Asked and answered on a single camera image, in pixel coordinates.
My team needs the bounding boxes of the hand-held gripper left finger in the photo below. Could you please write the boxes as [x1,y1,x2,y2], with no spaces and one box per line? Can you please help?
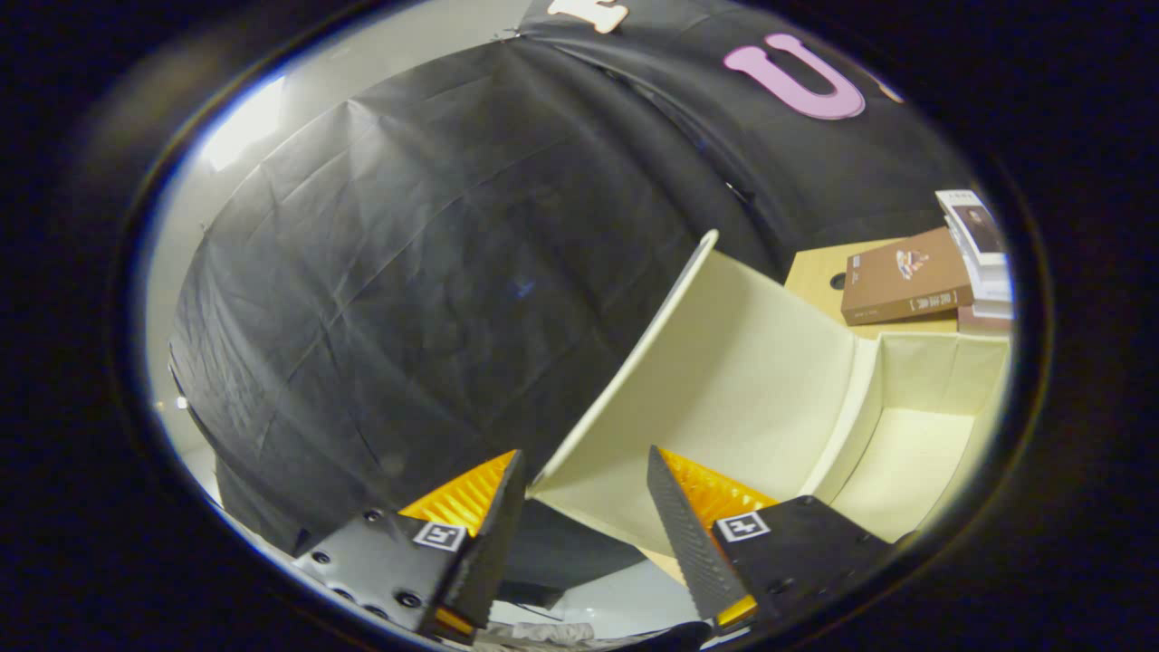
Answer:
[290,449,528,646]

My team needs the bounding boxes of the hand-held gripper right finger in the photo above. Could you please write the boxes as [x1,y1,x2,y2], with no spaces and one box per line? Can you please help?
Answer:
[646,445,896,635]

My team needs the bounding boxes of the grey fabric storage box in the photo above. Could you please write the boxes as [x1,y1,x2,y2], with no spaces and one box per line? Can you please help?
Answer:
[528,229,1013,580]

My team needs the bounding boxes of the black backdrop cloth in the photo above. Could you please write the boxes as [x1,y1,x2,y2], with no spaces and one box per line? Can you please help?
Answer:
[168,0,974,608]

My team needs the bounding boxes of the brown cover book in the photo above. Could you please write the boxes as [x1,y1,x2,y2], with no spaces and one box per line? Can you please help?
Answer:
[840,226,975,327]

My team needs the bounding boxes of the pinkish brown book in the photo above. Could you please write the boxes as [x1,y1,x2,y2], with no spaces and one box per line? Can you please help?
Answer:
[957,305,1014,339]

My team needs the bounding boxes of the plain white book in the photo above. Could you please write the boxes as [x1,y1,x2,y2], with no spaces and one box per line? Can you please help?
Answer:
[946,222,1014,320]

